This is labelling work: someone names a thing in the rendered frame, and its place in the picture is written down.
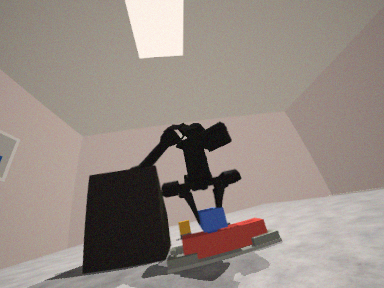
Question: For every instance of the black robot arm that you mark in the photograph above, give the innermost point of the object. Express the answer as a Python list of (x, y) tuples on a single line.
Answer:
[(197, 140)]

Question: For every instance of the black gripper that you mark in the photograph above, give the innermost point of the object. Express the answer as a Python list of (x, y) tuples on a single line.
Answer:
[(199, 173)]

